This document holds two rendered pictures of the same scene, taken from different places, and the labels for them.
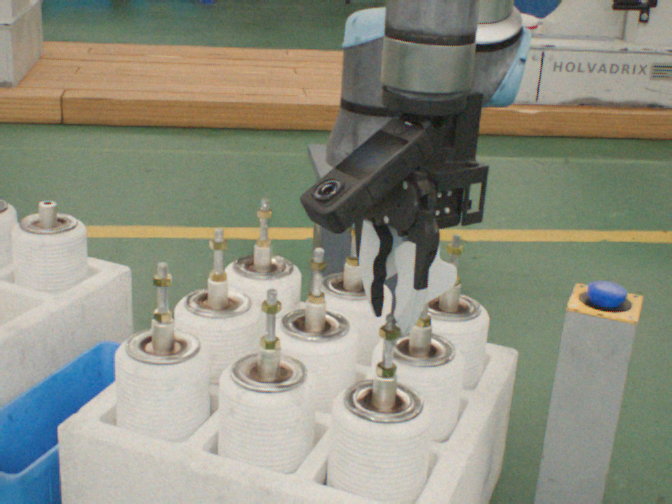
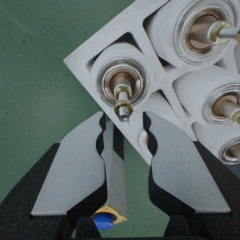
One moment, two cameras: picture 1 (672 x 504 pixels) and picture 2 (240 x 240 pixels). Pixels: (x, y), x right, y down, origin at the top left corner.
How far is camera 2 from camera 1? 0.78 m
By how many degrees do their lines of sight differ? 52
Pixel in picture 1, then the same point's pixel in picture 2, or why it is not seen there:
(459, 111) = not seen: outside the picture
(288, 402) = (165, 25)
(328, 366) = (192, 92)
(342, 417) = (124, 50)
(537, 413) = not seen: hidden behind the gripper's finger
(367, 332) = (206, 135)
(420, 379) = (137, 122)
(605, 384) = not seen: hidden behind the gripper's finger
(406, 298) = (77, 129)
